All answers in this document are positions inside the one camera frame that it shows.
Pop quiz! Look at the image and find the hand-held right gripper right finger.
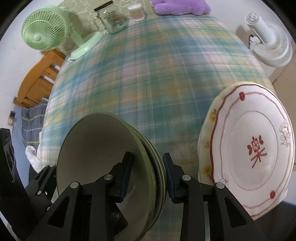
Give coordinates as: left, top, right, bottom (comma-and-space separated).
162, 152, 266, 241

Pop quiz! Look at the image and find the grey floral ceramic bowl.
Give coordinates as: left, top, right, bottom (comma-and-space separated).
129, 126, 163, 220
139, 133, 167, 209
56, 113, 155, 241

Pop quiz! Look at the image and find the wooden chair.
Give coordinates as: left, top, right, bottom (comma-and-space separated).
13, 50, 66, 107

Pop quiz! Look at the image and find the cotton swab container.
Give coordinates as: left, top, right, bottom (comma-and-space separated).
127, 3, 147, 22

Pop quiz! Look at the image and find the purple plush cushion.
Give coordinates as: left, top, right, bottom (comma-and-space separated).
150, 0, 211, 16

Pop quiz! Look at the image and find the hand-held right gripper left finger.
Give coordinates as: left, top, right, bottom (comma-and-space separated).
43, 152, 134, 241

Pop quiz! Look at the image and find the green cartoon printed mat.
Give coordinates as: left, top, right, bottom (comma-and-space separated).
55, 0, 153, 24

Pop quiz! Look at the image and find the white standing fan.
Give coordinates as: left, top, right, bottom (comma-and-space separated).
245, 13, 293, 67

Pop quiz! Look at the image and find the plaid tablecloth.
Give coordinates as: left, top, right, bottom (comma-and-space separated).
38, 13, 278, 241

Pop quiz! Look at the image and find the glass jar black lid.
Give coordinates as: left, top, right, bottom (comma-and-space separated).
94, 1, 128, 35

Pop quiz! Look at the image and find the green desk fan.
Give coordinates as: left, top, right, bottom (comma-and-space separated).
21, 5, 103, 60

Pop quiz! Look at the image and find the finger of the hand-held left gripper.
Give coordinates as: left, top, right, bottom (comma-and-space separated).
112, 204, 129, 235
25, 165, 57, 204

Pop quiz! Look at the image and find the white red-rimmed plate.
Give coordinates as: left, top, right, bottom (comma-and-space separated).
210, 85, 292, 209

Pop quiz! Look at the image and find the round yellow floral plate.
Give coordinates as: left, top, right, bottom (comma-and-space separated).
197, 82, 293, 221

